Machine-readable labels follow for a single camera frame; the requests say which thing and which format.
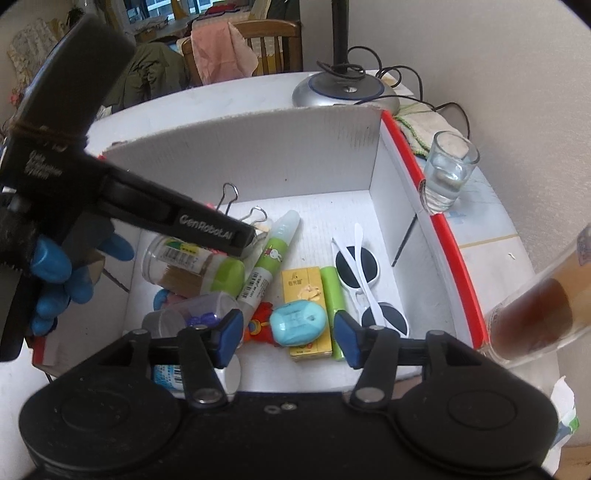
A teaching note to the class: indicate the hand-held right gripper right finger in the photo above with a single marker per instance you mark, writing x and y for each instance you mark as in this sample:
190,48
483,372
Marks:
348,339

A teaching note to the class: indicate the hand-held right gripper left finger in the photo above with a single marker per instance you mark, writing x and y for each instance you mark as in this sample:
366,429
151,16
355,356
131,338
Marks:
228,337

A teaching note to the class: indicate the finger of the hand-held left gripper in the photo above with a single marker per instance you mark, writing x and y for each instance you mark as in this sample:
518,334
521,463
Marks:
212,226

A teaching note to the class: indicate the small red toy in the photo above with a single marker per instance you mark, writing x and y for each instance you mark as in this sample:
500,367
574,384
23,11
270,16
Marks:
258,323

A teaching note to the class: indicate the red binder clip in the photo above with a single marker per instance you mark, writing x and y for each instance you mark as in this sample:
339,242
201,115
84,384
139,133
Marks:
224,191

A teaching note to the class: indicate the green lighter stick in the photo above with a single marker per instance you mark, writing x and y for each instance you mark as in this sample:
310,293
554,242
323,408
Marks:
333,295

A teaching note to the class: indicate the toothpick jar with green lid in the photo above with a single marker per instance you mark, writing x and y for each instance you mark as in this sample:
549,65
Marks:
221,277

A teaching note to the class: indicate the white and green pen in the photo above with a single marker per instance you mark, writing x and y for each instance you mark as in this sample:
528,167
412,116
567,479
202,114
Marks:
272,254

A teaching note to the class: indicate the yellow carton box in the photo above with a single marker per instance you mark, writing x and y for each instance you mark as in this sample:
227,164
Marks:
304,288

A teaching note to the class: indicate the toothpaste tube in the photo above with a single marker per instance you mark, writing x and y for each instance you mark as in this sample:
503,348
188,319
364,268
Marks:
168,376

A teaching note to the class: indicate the white sunglasses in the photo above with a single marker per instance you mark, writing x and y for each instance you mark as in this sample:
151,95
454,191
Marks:
353,265

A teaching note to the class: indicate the pink and blue eraser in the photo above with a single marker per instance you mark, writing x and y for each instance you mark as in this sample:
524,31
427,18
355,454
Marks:
161,297

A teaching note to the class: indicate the red cardboard box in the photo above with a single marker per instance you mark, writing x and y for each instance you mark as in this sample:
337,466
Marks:
300,152

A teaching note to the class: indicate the person's left hand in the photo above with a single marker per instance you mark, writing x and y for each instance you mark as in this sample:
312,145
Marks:
51,263

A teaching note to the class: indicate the floral hanging cloth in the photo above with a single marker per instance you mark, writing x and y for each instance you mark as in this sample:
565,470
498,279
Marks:
32,50

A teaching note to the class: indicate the green jacket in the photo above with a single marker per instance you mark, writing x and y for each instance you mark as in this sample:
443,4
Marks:
152,69

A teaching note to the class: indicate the pink cloth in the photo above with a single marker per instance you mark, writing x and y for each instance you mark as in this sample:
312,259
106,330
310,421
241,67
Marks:
221,50

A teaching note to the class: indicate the silver desk lamp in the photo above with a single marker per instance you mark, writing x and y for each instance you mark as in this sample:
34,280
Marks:
341,92

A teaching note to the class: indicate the small shot glass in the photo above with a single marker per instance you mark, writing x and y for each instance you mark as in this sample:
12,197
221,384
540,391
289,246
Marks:
448,180

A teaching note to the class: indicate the glass bottle with brown contents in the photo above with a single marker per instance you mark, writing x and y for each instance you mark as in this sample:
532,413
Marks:
535,318

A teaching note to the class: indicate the wooden chair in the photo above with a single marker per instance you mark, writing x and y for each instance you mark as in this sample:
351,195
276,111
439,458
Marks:
277,41

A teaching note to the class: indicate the green and white cloth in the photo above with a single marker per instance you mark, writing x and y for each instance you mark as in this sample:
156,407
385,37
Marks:
425,124

